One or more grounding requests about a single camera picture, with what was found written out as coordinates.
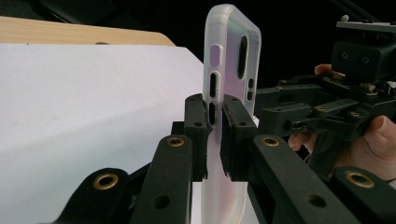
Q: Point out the white table sheet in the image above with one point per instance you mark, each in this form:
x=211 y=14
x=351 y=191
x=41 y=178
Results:
x=93 y=109

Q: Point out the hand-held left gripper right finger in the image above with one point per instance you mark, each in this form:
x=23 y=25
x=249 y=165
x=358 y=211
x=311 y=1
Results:
x=280 y=180

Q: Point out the translucent white phone case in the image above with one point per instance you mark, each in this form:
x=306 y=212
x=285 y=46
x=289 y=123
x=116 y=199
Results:
x=230 y=46

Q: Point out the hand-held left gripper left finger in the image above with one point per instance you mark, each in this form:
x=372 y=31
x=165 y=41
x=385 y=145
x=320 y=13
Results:
x=169 y=174

